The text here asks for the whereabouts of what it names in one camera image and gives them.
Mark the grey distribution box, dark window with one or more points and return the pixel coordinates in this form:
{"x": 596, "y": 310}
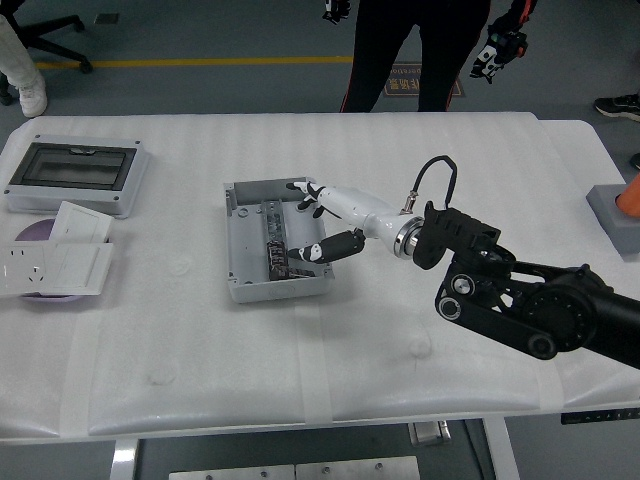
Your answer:
{"x": 75, "y": 170}

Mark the purple round disc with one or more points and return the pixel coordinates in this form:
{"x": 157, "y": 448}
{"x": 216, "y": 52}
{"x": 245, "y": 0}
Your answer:
{"x": 35, "y": 231}

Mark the white foam mat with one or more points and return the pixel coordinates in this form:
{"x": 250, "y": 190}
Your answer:
{"x": 300, "y": 360}

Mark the open grey junction box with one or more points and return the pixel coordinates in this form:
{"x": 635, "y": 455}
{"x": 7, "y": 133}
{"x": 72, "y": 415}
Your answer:
{"x": 250, "y": 245}

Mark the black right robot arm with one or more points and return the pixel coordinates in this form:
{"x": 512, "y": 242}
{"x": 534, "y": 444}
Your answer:
{"x": 550, "y": 310}

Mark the black table control panel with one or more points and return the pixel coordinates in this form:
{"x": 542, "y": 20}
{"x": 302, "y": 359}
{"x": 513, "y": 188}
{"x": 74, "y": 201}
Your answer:
{"x": 600, "y": 416}

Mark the person's left forearm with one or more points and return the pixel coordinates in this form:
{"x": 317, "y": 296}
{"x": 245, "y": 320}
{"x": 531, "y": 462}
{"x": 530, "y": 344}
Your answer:
{"x": 520, "y": 10}

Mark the person's left gloved hand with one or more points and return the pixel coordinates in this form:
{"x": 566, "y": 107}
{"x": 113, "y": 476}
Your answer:
{"x": 500, "y": 50}

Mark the person's right gloved hand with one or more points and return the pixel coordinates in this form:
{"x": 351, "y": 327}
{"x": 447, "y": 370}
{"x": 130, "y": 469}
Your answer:
{"x": 337, "y": 9}

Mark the metal table bracket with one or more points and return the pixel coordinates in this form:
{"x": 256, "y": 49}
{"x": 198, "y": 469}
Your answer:
{"x": 430, "y": 432}

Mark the white socket panel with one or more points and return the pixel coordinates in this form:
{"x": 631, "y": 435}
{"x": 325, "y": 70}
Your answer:
{"x": 22, "y": 270}

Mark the grey floor vent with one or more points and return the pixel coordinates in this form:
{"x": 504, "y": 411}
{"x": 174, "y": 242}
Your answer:
{"x": 106, "y": 18}

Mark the white switch panel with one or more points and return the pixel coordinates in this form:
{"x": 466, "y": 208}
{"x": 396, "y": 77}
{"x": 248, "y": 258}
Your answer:
{"x": 82, "y": 222}
{"x": 80, "y": 267}

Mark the white tape strip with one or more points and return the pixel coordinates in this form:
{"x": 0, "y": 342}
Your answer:
{"x": 77, "y": 380}
{"x": 550, "y": 380}
{"x": 314, "y": 365}

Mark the white table leg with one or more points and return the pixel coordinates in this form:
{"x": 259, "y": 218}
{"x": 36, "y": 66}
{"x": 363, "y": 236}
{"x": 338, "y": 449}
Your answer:
{"x": 125, "y": 460}
{"x": 502, "y": 450}

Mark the brown floor sign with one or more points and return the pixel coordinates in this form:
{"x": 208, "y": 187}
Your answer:
{"x": 405, "y": 82}

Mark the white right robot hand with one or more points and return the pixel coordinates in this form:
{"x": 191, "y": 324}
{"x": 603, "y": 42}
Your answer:
{"x": 357, "y": 207}

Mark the person in black trousers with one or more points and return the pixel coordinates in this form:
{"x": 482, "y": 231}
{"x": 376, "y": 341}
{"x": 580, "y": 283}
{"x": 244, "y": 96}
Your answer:
{"x": 425, "y": 30}

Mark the black office chair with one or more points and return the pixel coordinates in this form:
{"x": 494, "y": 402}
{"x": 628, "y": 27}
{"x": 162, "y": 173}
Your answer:
{"x": 55, "y": 45}

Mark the person in white trousers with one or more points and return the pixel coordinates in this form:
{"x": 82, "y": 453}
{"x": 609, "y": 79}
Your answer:
{"x": 22, "y": 70}

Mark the grey metal plate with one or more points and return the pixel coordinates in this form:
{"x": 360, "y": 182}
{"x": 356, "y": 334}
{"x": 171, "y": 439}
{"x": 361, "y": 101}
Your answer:
{"x": 230, "y": 473}
{"x": 357, "y": 469}

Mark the metal mounting rail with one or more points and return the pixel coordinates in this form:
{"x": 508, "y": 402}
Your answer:
{"x": 272, "y": 220}

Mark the grey base block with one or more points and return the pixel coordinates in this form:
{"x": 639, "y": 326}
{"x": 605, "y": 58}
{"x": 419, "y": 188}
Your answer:
{"x": 607, "y": 210}

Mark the black shoe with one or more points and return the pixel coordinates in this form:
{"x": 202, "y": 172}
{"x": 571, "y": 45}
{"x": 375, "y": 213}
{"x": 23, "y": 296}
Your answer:
{"x": 617, "y": 107}
{"x": 636, "y": 161}

